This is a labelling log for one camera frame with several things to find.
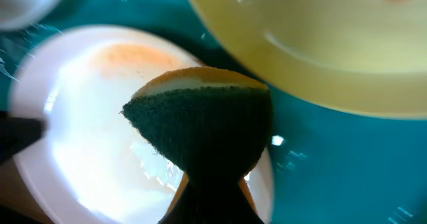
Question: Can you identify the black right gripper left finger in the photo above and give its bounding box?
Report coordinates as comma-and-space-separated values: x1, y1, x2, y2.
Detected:
0, 112, 45, 164

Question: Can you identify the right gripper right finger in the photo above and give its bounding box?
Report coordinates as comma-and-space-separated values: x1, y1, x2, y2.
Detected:
159, 183, 264, 224

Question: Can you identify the yellow green sponge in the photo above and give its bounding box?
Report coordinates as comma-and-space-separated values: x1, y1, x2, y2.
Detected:
121, 67, 273, 187

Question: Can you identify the white front plate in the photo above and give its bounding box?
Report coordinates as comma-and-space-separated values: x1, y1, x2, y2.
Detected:
9, 25, 257, 223

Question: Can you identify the white plate with ketchup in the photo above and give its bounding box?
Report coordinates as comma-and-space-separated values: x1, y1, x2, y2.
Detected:
1, 0, 62, 31

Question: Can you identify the yellow-green plate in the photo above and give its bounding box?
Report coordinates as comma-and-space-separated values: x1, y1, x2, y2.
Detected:
189, 0, 426, 119

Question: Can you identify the teal plastic tray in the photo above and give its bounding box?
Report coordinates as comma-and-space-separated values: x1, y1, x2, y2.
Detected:
1, 0, 426, 223

